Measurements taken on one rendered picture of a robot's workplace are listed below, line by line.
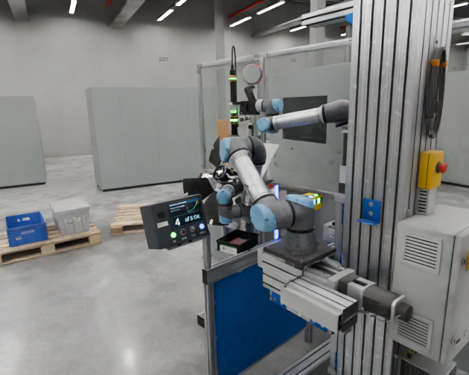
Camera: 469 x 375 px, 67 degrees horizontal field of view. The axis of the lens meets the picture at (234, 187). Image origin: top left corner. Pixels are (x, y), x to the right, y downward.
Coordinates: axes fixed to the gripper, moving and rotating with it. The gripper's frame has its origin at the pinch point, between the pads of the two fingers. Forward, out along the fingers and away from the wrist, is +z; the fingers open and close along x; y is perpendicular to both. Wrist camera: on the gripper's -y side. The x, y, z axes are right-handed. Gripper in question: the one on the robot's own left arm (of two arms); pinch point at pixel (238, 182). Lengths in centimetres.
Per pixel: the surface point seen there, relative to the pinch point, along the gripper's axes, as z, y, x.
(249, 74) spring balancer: 80, -4, -70
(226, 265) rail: -45, 3, 34
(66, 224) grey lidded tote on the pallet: 154, 249, 62
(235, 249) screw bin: -25.2, 1.5, 33.3
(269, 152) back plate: 45.3, -16.7, -11.3
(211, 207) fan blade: -0.7, 19.0, 14.5
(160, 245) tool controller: -81, 20, 7
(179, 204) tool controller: -68, 13, -7
